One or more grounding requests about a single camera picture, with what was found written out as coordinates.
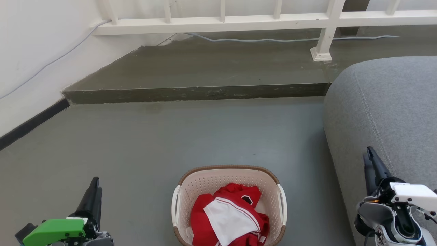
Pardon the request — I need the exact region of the red sports garment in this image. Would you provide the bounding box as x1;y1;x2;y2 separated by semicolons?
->
190;183;270;246

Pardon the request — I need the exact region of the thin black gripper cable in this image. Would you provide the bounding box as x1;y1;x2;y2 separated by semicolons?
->
411;205;437;225

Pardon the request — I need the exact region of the white wooden railing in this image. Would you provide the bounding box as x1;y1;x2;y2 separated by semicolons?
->
90;0;437;62

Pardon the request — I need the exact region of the white garment with red stripes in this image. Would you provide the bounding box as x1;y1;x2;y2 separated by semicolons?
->
203;197;262;246

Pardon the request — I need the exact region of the grey fabric sofa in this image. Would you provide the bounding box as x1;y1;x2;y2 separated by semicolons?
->
323;56;437;246

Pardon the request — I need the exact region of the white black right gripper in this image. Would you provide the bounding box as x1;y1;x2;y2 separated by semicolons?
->
363;146;437;213

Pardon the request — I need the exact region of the green grey left gripper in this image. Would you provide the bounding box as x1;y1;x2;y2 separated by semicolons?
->
15;177;114;246

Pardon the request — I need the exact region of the cream perforated laundry basket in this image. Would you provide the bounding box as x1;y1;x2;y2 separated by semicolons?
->
171;165;288;246

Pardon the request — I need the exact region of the black baseboard strip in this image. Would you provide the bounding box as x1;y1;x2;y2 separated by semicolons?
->
0;98;70;151

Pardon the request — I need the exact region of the grey cable along wall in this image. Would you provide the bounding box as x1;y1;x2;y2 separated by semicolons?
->
0;19;112;100

